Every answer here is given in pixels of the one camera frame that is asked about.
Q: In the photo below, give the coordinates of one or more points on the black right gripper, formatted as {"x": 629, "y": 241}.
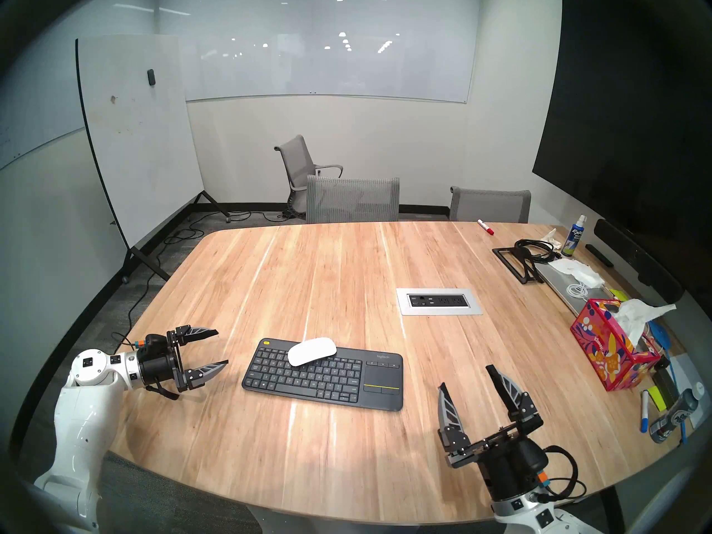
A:
{"x": 509, "y": 463}

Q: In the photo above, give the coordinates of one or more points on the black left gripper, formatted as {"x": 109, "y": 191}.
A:
{"x": 158, "y": 363}

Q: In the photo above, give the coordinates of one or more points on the white computer mouse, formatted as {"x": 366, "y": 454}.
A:
{"x": 311, "y": 351}

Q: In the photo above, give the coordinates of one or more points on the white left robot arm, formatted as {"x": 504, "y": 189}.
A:
{"x": 83, "y": 416}

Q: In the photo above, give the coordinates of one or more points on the silver table power outlet panel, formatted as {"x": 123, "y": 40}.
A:
{"x": 439, "y": 301}

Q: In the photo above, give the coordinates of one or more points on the red floral tissue box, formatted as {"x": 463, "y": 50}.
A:
{"x": 606, "y": 346}

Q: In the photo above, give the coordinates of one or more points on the silver closed laptop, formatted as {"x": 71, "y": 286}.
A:
{"x": 559, "y": 289}

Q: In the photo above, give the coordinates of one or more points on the black laptop stand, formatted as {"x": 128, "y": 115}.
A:
{"x": 514, "y": 263}

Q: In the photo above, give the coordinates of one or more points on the blue whiteboard marker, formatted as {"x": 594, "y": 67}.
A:
{"x": 644, "y": 410}

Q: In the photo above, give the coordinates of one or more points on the large crumpled white tissue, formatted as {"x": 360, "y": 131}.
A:
{"x": 578, "y": 270}

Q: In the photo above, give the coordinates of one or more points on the yellow sticky note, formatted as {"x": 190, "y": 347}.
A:
{"x": 618, "y": 295}

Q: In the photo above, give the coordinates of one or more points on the red whiteboard marker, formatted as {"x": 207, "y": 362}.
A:
{"x": 485, "y": 227}

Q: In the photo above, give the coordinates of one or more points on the white facial tissue sheet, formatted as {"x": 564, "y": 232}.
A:
{"x": 639, "y": 315}

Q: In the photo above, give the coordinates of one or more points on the small crumpled white tissue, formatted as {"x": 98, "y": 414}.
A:
{"x": 550, "y": 236}

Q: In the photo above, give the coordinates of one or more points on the whiteboard cleaner spray bottle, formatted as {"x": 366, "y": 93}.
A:
{"x": 573, "y": 239}

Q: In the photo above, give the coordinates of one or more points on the black remote control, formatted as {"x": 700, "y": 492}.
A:
{"x": 599, "y": 256}

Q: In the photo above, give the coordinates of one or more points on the blue plastic object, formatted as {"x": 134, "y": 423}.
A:
{"x": 659, "y": 334}

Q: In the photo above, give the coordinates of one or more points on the grey mesh office chair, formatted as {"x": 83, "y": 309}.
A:
{"x": 351, "y": 200}
{"x": 489, "y": 206}

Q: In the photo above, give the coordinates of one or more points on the white paper sheet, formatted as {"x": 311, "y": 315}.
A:
{"x": 688, "y": 374}

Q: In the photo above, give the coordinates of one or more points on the black video conference bar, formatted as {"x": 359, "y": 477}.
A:
{"x": 639, "y": 260}

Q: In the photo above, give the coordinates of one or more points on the grey armrest office chair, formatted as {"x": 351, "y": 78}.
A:
{"x": 295, "y": 160}

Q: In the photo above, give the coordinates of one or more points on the rolling whiteboard on black stand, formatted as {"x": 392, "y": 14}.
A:
{"x": 139, "y": 138}

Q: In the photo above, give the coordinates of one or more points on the large black TV screen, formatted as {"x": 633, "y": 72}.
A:
{"x": 623, "y": 121}

